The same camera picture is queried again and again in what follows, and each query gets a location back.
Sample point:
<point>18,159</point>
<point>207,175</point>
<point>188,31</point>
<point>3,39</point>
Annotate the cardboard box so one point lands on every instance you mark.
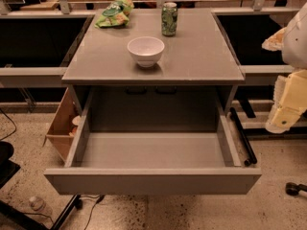
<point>61,130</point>

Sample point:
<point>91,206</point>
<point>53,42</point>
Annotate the grey open top drawer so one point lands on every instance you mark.
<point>153,144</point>

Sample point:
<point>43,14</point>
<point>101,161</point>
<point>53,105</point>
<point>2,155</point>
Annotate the black drawer rail bar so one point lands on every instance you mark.
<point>250,153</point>

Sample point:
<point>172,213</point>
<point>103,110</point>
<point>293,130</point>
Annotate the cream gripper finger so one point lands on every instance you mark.
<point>281,119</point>

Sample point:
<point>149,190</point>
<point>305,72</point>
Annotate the white bowl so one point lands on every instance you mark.
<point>146,51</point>

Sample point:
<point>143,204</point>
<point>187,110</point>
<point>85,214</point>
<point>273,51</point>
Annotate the grey cabinet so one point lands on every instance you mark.
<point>136,79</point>

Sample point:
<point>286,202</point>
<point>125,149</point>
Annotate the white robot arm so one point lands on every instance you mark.
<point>291,41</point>

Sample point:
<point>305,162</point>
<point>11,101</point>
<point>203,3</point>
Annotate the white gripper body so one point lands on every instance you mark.
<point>296,42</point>

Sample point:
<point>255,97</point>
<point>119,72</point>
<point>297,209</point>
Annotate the green chip bag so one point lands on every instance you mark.
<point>116,14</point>

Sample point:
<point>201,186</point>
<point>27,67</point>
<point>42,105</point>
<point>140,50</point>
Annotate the green soda can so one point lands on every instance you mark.
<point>169,19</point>

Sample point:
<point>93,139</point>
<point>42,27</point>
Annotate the clear plastic bottle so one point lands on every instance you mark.
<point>38,207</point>

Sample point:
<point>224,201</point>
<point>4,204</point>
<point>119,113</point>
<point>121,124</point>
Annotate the black caster wheel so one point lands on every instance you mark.
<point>293,189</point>

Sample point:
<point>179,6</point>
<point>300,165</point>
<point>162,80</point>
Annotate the black chair base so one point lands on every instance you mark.
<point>15,192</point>

